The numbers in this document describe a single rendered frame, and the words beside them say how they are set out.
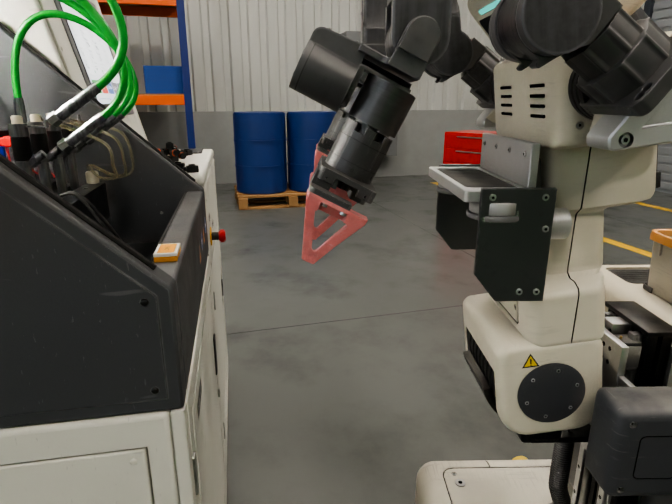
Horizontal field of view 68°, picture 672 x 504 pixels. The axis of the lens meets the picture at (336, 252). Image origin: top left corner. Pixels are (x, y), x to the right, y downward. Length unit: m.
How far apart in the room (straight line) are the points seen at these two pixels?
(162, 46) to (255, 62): 1.21
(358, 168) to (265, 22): 7.04
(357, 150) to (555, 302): 0.40
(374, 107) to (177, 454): 0.48
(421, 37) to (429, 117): 7.68
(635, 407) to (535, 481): 0.62
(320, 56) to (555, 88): 0.32
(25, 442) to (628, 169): 0.85
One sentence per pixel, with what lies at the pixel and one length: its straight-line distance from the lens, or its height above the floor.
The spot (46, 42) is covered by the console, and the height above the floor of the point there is 1.27.
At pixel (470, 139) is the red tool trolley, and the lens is 4.91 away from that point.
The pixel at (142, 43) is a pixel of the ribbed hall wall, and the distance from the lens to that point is 7.44.
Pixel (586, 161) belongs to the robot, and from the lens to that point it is 0.79.
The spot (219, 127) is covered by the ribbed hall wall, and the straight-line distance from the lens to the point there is 7.37.
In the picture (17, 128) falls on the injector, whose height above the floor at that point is 1.11.
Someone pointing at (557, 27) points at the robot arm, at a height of 1.22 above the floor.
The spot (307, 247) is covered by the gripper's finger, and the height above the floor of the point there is 1.01.
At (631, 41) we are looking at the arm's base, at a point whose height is 1.21.
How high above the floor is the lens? 1.16
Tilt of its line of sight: 17 degrees down
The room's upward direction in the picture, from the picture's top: straight up
